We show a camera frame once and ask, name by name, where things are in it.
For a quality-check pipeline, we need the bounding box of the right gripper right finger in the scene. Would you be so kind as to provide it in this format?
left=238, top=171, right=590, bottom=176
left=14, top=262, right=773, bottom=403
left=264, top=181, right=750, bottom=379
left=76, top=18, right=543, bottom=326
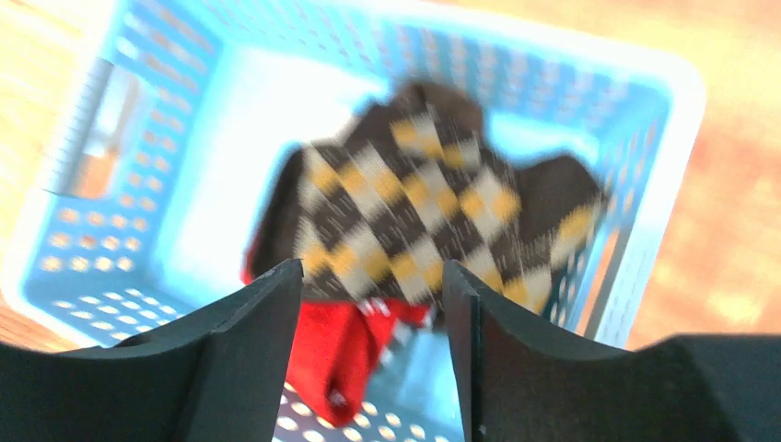
left=443, top=261, right=780, bottom=441

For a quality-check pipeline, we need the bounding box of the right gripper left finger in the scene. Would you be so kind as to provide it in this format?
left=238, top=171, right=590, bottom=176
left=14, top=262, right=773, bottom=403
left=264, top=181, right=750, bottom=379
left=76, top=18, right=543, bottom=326
left=1, top=260, right=302, bottom=441

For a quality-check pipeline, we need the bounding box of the red snowflake christmas sock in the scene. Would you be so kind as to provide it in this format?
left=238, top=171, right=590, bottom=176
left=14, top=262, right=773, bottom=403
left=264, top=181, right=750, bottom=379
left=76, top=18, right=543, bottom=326
left=240, top=243, right=435, bottom=428

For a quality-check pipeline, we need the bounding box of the brown sock striped cuff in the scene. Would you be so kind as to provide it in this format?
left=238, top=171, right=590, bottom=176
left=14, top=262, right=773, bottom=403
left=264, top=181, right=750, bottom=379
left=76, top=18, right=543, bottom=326
left=517, top=155, right=604, bottom=244

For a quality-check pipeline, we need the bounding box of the brown argyle sock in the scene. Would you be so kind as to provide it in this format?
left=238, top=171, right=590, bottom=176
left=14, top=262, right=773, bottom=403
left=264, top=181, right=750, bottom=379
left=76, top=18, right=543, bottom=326
left=243, top=82, right=605, bottom=313

